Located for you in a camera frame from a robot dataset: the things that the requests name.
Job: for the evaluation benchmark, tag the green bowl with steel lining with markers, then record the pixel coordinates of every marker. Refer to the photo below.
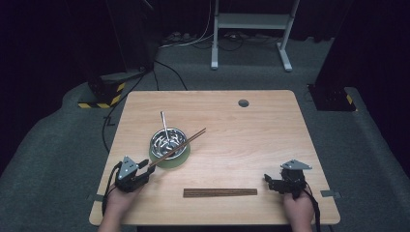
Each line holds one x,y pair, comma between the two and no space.
167,141

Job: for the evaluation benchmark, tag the brown wooden slat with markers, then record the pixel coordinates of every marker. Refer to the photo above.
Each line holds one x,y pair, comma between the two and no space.
220,192

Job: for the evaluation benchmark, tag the green round saucer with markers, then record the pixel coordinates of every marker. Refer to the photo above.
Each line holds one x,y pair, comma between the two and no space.
174,163

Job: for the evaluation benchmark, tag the black yellow striped stand base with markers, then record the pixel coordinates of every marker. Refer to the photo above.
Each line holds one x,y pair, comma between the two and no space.
106,93
335,98

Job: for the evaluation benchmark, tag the brown wooden chopstick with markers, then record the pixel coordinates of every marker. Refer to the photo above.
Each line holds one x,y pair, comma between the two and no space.
193,139
193,136

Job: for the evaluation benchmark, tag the steel spoon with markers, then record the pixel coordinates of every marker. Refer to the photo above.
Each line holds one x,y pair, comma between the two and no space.
165,127

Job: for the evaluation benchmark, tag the grey table bracket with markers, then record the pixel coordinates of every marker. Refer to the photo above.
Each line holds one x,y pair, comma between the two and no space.
330,194
95,197

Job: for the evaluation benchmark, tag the person's right hand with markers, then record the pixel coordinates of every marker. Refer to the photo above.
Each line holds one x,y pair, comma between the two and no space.
298,208

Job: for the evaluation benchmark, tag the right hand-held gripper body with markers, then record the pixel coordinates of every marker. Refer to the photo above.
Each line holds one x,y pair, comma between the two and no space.
293,179

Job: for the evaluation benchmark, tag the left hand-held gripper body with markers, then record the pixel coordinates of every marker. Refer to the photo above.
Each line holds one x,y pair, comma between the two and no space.
127,175

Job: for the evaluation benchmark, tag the white metal stand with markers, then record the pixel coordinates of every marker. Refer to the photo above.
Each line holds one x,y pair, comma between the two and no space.
251,21

